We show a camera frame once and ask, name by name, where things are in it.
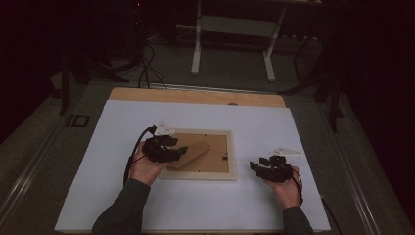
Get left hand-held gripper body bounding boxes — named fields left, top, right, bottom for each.
left=142, top=122, right=176, bottom=164

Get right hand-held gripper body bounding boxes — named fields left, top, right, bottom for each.
left=258, top=147, right=302, bottom=184

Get wooden picture frame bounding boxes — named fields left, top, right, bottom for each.
left=159, top=128, right=237, bottom=181

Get person's left hand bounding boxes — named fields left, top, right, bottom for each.
left=129, top=142, right=171, bottom=187

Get person's right hand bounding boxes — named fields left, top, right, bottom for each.
left=265, top=165, right=301, bottom=211

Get white table mat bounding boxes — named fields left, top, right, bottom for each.
left=54, top=99, right=331, bottom=233

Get black metal stand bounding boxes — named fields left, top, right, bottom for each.
left=278, top=32, right=346, bottom=133
left=58, top=48, right=131, bottom=116

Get dark equipment stand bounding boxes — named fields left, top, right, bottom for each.
left=123, top=0, right=149, bottom=65

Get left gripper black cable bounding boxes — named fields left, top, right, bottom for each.
left=122, top=125, right=159, bottom=187

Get metal floor rail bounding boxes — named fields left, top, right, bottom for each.
left=317, top=101, right=383, bottom=235
left=148, top=82, right=282, bottom=96
left=0, top=121, right=65, bottom=224

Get black floor cables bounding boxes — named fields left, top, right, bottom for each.
left=136, top=42, right=169, bottom=90

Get black floor bracket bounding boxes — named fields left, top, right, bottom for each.
left=66, top=114, right=91, bottom=128

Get white desk frame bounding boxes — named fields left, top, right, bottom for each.
left=190, top=0, right=322, bottom=82

